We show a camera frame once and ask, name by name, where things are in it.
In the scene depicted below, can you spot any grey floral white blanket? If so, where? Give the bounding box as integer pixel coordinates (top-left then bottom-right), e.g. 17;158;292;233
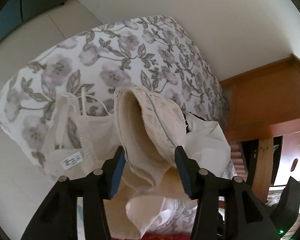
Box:
0;15;232;235

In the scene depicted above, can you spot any dark blue cabinet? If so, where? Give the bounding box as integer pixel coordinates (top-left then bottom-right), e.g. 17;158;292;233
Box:
0;0;73;50

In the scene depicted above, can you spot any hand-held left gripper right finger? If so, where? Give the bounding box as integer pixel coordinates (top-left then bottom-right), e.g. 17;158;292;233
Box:
174;145;280;240

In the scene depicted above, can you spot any white camisole with tag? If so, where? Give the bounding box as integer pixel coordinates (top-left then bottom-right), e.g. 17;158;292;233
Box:
41;87;120;178

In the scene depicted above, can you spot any wooden nightstand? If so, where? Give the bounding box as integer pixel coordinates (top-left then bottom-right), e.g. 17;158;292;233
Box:
219;54;300;200

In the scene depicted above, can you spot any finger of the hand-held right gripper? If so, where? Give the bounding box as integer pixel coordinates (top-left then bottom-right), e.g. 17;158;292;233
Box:
269;176;300;218

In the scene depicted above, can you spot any cream garment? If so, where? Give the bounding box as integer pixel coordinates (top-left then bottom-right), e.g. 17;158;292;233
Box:
107;167;198;240

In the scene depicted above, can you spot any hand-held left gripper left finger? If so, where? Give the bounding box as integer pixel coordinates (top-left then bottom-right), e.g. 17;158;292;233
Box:
20;145;127;240

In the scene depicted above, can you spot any beige lace bra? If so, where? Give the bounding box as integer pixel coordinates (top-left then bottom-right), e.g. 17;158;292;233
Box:
114;85;188;188

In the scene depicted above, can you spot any red floral blanket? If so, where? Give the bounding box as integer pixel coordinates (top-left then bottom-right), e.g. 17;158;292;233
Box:
110;232;190;240

